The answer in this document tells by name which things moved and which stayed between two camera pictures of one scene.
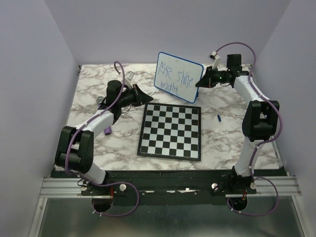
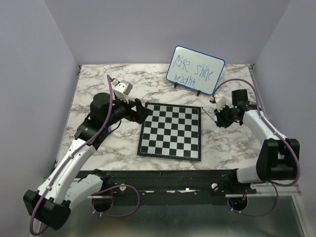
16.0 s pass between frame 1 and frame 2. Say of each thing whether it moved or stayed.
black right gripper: moved
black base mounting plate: stayed
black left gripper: moved
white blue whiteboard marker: moved
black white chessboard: stayed
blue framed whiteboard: moved
